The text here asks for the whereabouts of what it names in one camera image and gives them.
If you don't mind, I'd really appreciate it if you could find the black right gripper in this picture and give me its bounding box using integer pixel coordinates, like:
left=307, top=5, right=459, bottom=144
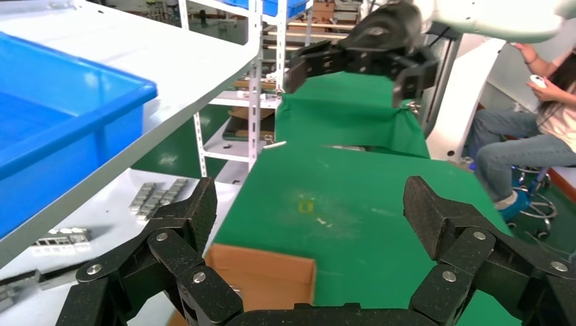
left=285, top=1, right=441, bottom=109

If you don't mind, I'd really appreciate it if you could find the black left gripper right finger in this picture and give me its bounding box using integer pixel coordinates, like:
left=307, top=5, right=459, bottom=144
left=402, top=175, right=576, bottom=326

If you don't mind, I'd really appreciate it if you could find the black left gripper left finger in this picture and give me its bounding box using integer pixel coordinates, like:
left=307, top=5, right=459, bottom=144
left=56, top=177, right=245, bottom=326

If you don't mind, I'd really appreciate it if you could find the operator forearm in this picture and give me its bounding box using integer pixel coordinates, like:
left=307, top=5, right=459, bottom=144
left=513, top=42, right=563, bottom=78

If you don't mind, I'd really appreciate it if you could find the brown cardboard carton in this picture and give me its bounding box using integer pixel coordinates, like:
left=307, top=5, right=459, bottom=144
left=310, top=0, right=361, bottom=23

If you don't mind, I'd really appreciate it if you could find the shallow brown cardboard box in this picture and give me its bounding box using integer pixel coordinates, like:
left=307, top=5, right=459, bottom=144
left=167, top=242, right=317, bottom=326

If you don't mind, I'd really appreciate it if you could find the blue plastic tray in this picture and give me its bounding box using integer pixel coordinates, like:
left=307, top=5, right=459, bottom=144
left=0, top=31, right=159, bottom=240

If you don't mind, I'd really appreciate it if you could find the operator hand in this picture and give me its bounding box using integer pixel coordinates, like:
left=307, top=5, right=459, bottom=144
left=527, top=79, right=566, bottom=103

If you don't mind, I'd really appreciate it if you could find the ridged metal strip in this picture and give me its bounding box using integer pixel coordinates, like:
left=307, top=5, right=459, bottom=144
left=129, top=181, right=158, bottom=211
left=158, top=178, right=190, bottom=207
left=136, top=191, right=174, bottom=225

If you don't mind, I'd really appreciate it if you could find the green table cloth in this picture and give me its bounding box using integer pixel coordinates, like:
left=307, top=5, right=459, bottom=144
left=274, top=71, right=431, bottom=159
left=210, top=143, right=525, bottom=326

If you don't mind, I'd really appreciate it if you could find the wooden slat pallet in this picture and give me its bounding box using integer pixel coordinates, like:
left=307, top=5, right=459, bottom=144
left=263, top=20, right=361, bottom=51

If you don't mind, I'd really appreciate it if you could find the white paper sheet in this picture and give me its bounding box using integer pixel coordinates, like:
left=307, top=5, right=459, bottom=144
left=0, top=167, right=246, bottom=326

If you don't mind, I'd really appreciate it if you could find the blue plastic crate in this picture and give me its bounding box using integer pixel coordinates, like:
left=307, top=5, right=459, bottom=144
left=225, top=0, right=311, bottom=19

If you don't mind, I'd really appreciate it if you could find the white robot torso column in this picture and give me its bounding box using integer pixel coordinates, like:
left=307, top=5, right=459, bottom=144
left=425, top=38, right=507, bottom=164

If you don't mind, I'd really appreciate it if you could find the chrome wheeled stool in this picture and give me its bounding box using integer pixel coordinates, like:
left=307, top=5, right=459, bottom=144
left=510, top=164, right=559, bottom=240

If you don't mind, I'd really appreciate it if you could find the seated operator in jeans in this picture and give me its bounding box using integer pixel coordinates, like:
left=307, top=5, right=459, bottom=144
left=463, top=42, right=576, bottom=221

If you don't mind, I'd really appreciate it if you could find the white background shelving rack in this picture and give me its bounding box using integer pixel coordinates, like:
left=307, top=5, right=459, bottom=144
left=177, top=0, right=289, bottom=164

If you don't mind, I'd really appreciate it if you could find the white metal shelf board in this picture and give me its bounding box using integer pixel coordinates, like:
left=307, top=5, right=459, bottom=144
left=0, top=0, right=263, bottom=271

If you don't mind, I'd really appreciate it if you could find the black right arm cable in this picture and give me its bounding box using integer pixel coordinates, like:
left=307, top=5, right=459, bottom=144
left=422, top=22, right=461, bottom=51

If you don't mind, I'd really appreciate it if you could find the white slotted rack post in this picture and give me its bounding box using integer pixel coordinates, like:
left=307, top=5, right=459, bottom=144
left=192, top=111, right=209, bottom=179
left=246, top=0, right=264, bottom=174

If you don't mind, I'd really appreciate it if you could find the perforated metal bracket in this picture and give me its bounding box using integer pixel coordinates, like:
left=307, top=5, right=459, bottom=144
left=31, top=227, right=94, bottom=256

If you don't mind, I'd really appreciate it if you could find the long narrow metal bracket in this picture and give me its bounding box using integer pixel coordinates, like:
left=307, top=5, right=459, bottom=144
left=0, top=259, right=98, bottom=312

